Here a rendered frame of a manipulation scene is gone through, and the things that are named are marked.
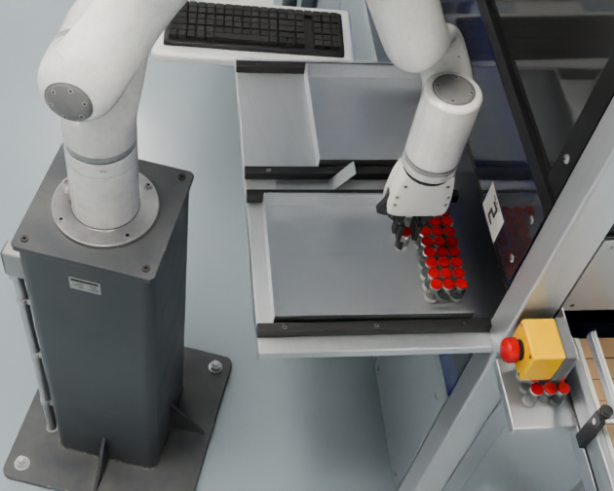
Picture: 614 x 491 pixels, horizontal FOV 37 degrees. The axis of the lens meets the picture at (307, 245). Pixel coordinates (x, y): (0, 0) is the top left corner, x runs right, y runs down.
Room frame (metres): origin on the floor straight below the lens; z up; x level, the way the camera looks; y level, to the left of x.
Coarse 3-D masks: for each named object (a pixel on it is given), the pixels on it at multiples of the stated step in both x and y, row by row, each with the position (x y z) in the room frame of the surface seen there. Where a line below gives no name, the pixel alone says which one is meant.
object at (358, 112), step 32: (320, 64) 1.41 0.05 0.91; (352, 64) 1.43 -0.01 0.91; (384, 64) 1.45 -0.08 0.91; (320, 96) 1.35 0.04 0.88; (352, 96) 1.37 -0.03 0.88; (384, 96) 1.39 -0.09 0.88; (416, 96) 1.41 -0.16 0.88; (320, 128) 1.27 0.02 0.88; (352, 128) 1.28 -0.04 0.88; (384, 128) 1.30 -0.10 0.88; (320, 160) 1.15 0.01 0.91; (352, 160) 1.17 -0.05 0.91; (384, 160) 1.19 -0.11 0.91
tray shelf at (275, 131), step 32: (256, 96) 1.32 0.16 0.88; (288, 96) 1.34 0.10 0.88; (256, 128) 1.23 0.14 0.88; (288, 128) 1.25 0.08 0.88; (256, 160) 1.15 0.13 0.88; (288, 160) 1.17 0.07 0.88; (256, 224) 1.00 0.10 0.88; (480, 224) 1.11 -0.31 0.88; (256, 256) 0.93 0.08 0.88; (480, 256) 1.03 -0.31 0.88; (256, 288) 0.86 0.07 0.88; (480, 288) 0.96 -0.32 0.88; (256, 320) 0.80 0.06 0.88; (256, 352) 0.75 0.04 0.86; (288, 352) 0.76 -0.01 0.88; (320, 352) 0.77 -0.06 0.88; (352, 352) 0.78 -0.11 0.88; (384, 352) 0.80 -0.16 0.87; (416, 352) 0.81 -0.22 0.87; (448, 352) 0.83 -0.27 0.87; (480, 352) 0.84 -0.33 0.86
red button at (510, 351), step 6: (504, 342) 0.78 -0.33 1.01; (510, 342) 0.77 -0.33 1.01; (516, 342) 0.78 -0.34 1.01; (504, 348) 0.77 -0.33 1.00; (510, 348) 0.77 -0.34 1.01; (516, 348) 0.77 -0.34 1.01; (504, 354) 0.76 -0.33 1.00; (510, 354) 0.76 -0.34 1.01; (516, 354) 0.76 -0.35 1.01; (504, 360) 0.76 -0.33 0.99; (510, 360) 0.75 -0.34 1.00; (516, 360) 0.76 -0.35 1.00
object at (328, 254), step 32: (288, 224) 1.01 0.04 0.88; (320, 224) 1.03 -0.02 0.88; (352, 224) 1.04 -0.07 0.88; (384, 224) 1.06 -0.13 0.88; (288, 256) 0.94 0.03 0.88; (320, 256) 0.96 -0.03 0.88; (352, 256) 0.97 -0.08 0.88; (384, 256) 0.99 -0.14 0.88; (288, 288) 0.88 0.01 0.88; (320, 288) 0.89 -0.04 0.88; (352, 288) 0.90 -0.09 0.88; (384, 288) 0.92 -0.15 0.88; (416, 288) 0.93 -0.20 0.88; (288, 320) 0.80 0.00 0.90; (320, 320) 0.82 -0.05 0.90; (352, 320) 0.83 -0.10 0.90; (384, 320) 0.85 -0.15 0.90
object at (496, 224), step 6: (492, 186) 1.05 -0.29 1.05; (492, 192) 1.05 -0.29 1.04; (486, 198) 1.06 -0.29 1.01; (492, 198) 1.04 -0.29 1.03; (486, 204) 1.05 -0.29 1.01; (492, 204) 1.03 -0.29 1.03; (498, 204) 1.02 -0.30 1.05; (486, 210) 1.04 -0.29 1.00; (498, 210) 1.01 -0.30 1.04; (486, 216) 1.03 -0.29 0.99; (492, 216) 1.02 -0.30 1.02; (498, 216) 1.00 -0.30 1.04; (492, 222) 1.01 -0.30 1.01; (498, 222) 0.99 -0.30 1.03; (492, 228) 1.00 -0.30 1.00; (498, 228) 0.98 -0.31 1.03; (492, 234) 0.99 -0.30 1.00; (492, 240) 0.99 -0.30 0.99
